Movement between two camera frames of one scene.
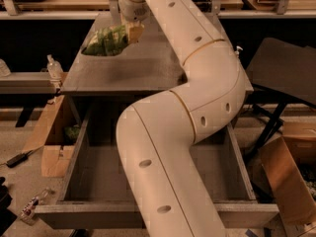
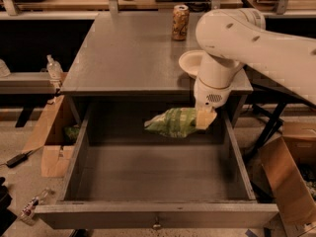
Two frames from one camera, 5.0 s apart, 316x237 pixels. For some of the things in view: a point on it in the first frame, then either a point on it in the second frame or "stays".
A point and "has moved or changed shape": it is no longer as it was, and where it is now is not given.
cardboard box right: [292, 196] stays
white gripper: [134, 11] → [207, 95]
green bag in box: [71, 133] stays
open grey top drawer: [96, 196] stays
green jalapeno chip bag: [108, 41] has moved or changed shape
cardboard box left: [56, 140] stays
